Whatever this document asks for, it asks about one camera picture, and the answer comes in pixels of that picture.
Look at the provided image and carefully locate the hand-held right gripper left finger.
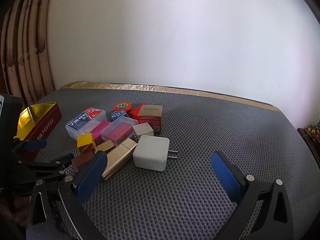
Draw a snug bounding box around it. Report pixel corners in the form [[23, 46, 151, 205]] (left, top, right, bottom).
[[26, 152, 108, 240]]

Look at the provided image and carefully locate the yellow and red small box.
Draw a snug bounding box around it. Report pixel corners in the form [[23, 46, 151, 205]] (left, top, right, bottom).
[[77, 133, 97, 153]]

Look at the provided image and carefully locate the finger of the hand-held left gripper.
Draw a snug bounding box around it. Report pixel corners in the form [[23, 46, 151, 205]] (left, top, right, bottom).
[[14, 154, 75, 188], [12, 138, 48, 155]]

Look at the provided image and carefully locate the white patterned cube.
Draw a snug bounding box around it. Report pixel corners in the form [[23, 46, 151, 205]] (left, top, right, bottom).
[[132, 122, 154, 142]]

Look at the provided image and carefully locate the dark patterned furniture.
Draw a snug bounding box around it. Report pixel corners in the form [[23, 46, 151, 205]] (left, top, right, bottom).
[[297, 121, 320, 163]]

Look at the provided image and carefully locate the brown cardboard box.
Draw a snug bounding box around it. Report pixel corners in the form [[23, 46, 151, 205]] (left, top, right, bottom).
[[137, 104, 164, 133]]

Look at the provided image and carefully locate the magenta box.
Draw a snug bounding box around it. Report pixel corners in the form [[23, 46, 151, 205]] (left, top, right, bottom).
[[91, 120, 112, 143]]

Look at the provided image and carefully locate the red tin box gold inside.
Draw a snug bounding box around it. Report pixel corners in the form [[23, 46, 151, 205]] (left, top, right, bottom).
[[14, 102, 62, 153]]

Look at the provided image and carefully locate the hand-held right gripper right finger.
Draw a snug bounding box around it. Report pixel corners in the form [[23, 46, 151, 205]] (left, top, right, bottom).
[[211, 151, 318, 240]]

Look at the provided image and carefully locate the dark red block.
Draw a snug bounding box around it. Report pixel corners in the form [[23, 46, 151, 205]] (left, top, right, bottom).
[[71, 151, 97, 172]]

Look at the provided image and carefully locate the small clear plastic box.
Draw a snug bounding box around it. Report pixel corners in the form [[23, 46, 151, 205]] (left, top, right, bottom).
[[100, 119, 139, 146]]

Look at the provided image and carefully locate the gold cloth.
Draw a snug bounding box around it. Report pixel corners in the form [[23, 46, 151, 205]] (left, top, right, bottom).
[[59, 81, 283, 113]]

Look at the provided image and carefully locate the gold ribbed case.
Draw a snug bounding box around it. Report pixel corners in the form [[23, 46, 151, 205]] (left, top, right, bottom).
[[101, 138, 137, 180]]

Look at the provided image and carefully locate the grey mesh mat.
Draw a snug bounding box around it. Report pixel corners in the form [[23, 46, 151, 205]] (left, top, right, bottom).
[[34, 81, 314, 240]]

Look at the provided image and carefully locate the beige leaf print curtain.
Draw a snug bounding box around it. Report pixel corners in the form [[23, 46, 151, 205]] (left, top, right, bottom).
[[0, 0, 59, 100]]

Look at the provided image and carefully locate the white small box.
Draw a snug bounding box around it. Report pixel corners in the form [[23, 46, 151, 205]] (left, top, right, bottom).
[[132, 135, 178, 172]]

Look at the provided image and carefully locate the blue patterned small box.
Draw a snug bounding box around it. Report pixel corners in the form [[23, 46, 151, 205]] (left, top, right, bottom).
[[110, 110, 130, 122]]

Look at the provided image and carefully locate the small gold block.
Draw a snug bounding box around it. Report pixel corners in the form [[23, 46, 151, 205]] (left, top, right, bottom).
[[94, 140, 116, 154]]

